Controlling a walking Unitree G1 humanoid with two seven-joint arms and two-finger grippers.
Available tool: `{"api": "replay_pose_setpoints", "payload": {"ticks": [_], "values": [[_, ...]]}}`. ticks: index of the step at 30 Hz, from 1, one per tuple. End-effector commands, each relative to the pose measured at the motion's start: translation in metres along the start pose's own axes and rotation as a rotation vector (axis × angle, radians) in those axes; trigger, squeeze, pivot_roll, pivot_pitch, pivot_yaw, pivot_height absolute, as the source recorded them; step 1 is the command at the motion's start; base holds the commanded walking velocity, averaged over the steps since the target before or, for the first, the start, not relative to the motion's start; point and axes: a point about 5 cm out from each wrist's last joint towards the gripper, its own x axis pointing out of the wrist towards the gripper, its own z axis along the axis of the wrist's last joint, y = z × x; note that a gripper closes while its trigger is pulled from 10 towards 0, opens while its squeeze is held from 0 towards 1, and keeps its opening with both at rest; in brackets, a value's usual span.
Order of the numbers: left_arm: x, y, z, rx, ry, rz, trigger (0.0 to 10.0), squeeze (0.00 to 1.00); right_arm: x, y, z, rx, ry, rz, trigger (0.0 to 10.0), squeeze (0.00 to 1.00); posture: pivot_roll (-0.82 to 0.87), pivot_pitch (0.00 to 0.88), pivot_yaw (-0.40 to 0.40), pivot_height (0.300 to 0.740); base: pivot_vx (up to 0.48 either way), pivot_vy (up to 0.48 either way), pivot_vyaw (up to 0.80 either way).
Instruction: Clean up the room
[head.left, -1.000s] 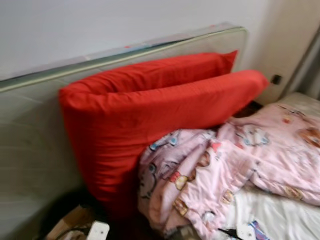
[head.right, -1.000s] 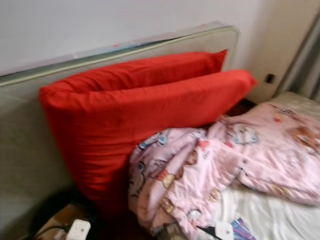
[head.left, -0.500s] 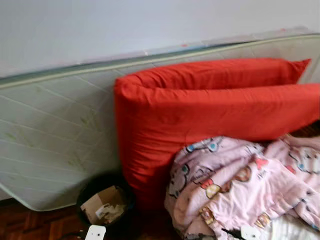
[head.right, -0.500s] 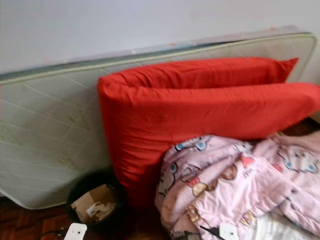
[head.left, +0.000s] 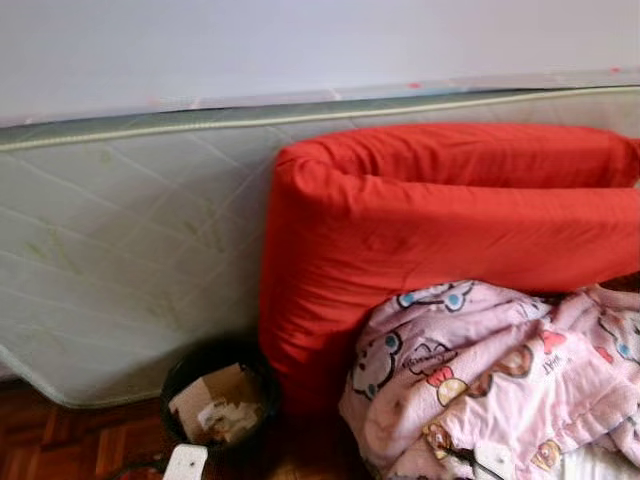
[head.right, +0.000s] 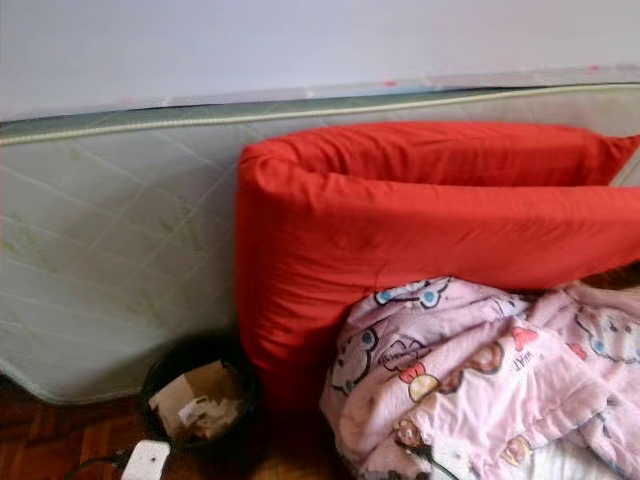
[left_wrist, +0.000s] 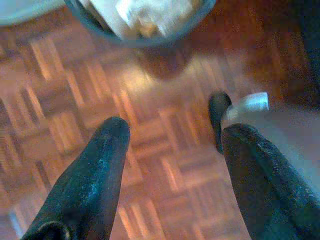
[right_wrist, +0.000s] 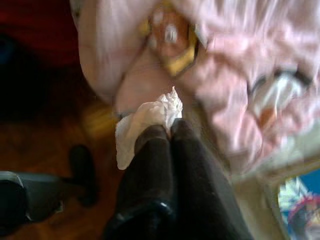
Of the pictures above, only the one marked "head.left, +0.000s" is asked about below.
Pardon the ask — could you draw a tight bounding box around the pink cartoon blanket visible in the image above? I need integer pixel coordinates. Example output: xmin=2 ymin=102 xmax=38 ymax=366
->
xmin=338 ymin=280 xmax=640 ymax=480

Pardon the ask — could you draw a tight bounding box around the red folded futon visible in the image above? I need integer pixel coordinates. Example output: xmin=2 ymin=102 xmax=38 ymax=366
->
xmin=258 ymin=122 xmax=640 ymax=416

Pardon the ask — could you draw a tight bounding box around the beige floral bed sheet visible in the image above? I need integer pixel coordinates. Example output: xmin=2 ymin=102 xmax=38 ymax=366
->
xmin=545 ymin=440 xmax=640 ymax=480

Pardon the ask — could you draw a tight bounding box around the black waste bin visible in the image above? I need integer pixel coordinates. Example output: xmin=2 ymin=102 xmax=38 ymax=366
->
xmin=158 ymin=338 xmax=284 ymax=461

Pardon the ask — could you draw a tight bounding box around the brown cardboard box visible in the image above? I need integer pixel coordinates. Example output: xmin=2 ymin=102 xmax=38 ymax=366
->
xmin=168 ymin=362 xmax=267 ymax=447

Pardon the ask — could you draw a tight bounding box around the white quilted mattress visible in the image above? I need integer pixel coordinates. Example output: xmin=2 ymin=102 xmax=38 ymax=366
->
xmin=0 ymin=66 xmax=640 ymax=409

